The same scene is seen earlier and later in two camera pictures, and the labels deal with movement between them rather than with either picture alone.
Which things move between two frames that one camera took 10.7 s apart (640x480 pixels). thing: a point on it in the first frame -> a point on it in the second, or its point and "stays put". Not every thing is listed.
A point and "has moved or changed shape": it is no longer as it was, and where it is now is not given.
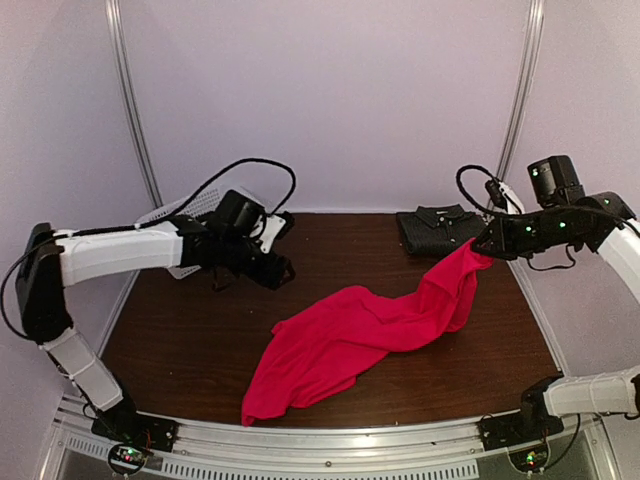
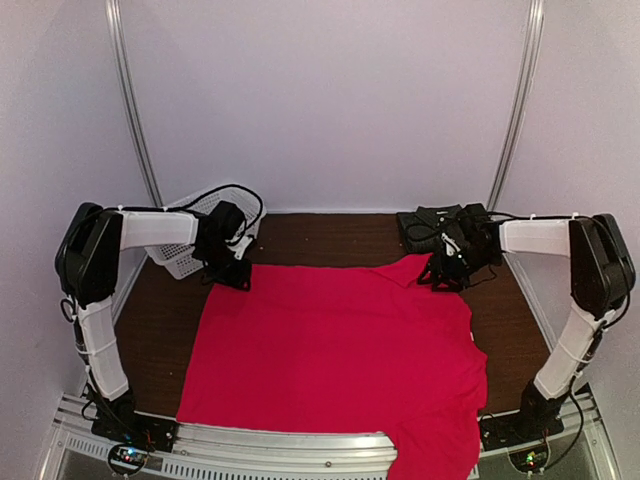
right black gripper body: (549, 232) -> (456, 273)
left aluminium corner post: (116, 44) stays put
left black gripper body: (234, 259) -> (220, 269)
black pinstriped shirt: (438, 229) stays put
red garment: (320, 351) has moved or changed shape
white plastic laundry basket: (205, 206) stays put
